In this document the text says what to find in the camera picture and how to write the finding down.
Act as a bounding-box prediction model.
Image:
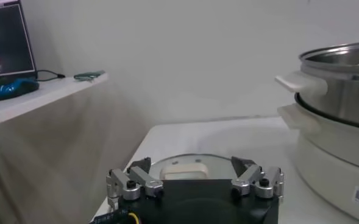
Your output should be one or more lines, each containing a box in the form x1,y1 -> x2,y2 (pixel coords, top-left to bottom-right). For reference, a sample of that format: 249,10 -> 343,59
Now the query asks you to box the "steel steamer basket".
274,41 -> 359,132

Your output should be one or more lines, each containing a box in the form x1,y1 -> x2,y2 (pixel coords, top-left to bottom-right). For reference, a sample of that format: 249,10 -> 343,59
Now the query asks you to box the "glass lid with cream handle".
149,153 -> 240,181

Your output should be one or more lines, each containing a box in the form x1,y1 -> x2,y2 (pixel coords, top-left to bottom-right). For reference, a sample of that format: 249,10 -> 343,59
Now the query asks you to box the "white side table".
0,72 -> 110,128

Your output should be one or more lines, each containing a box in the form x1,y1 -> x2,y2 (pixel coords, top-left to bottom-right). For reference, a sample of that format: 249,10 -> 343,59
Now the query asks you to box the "black cable with plug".
35,69 -> 66,83

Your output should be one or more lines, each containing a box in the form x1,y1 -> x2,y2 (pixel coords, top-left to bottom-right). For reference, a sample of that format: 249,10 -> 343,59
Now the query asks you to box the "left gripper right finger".
230,155 -> 286,200

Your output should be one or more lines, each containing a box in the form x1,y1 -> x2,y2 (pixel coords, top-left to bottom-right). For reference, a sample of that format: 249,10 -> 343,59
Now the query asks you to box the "white electric cooker base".
276,93 -> 359,224

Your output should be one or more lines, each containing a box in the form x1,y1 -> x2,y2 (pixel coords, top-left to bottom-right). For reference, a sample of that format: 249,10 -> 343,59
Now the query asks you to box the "black laptop screen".
0,0 -> 39,89

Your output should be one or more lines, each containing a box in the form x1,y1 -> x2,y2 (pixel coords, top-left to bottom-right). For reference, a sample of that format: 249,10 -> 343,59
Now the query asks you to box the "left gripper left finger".
105,156 -> 165,211

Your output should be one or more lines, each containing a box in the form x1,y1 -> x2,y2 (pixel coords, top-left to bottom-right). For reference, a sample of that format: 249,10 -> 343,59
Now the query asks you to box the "green handheld device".
73,70 -> 106,82

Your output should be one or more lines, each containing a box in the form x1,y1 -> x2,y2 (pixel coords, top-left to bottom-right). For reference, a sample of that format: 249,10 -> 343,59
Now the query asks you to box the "blue computer mouse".
0,77 -> 41,102

